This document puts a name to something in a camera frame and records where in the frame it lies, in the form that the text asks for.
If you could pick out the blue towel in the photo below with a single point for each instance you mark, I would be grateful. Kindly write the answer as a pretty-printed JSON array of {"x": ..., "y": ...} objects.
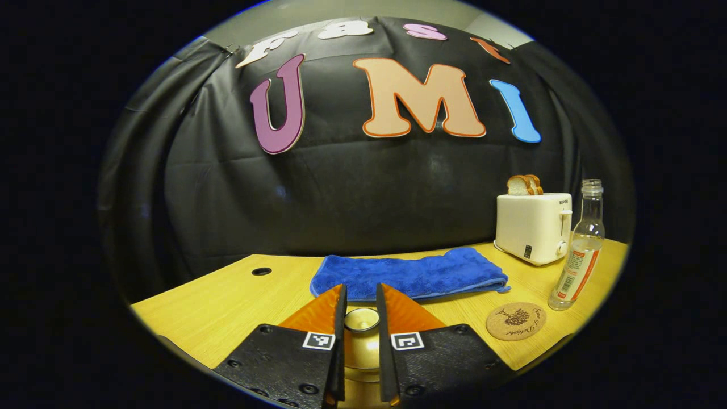
[{"x": 409, "y": 272}]

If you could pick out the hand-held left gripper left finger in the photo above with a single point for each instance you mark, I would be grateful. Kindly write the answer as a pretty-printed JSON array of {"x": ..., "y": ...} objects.
[{"x": 284, "y": 363}]

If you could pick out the white toaster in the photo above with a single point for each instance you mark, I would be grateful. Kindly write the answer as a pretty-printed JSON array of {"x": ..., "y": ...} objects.
[{"x": 528, "y": 227}]

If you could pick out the yellow teacup lid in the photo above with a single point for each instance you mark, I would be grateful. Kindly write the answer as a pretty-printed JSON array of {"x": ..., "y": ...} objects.
[{"x": 362, "y": 352}]

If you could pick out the clear water bottle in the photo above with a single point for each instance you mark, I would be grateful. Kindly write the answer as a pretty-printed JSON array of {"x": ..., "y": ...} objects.
[{"x": 576, "y": 267}]

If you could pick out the bread slice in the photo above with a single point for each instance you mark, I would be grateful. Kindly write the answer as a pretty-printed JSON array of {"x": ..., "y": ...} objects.
[
  {"x": 518, "y": 186},
  {"x": 538, "y": 184}
]

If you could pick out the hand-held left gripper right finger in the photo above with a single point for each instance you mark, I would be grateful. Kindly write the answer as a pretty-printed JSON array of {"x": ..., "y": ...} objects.
[{"x": 443, "y": 363}]

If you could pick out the round cork coaster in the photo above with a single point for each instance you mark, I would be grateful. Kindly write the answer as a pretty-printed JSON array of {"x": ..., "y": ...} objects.
[{"x": 515, "y": 321}]

